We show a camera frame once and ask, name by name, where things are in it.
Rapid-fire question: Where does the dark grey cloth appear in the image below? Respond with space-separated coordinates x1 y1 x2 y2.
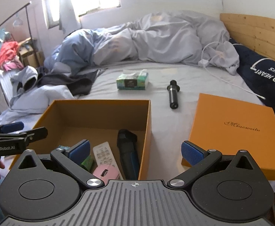
36 66 107 96

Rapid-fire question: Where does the black microphone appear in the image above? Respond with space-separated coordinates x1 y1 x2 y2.
167 80 181 110

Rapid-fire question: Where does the green snack packet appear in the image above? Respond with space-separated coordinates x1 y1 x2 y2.
80 157 95 172

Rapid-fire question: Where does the green tissue pack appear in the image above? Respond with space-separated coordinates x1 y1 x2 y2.
116 69 149 90

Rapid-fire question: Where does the black and blue handheld device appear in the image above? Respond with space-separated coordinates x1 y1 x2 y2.
117 129 141 180

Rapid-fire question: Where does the wooden headboard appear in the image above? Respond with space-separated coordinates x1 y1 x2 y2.
220 13 275 65

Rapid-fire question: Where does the orange box lid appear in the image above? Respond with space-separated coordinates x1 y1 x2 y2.
181 93 275 181

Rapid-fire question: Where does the light blue duvet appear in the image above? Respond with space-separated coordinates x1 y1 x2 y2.
44 10 240 76

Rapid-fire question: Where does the light blue hooded jacket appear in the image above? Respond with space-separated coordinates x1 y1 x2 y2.
1 65 75 120

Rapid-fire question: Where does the white curtain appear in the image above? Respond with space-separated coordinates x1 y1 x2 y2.
58 0 81 32

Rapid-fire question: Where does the pink computer mouse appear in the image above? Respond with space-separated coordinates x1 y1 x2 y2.
93 164 122 182

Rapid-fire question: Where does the white remote control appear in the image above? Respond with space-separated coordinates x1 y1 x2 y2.
93 141 124 179

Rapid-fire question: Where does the clothes hanger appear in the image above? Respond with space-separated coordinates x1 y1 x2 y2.
12 13 25 26

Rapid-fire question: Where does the black clothes rack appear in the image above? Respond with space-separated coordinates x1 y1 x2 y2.
0 1 38 59

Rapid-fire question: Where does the bed with grey sheet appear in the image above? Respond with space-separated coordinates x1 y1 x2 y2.
0 61 275 186

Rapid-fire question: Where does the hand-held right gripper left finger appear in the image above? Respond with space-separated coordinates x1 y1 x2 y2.
17 139 105 189

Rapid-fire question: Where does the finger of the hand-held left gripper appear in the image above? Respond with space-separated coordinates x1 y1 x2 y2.
22 127 49 145
0 122 25 134

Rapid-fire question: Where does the orange cardboard box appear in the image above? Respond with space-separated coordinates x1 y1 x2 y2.
9 99 152 182

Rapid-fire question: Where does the red cloth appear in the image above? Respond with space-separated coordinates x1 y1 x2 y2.
0 41 19 82

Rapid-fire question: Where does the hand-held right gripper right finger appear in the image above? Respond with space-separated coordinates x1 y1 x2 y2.
168 141 263 189

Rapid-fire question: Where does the white charging cable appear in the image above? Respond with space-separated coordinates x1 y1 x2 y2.
201 41 266 99

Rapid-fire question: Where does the pink cloth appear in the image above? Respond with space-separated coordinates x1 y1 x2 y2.
3 60 23 71

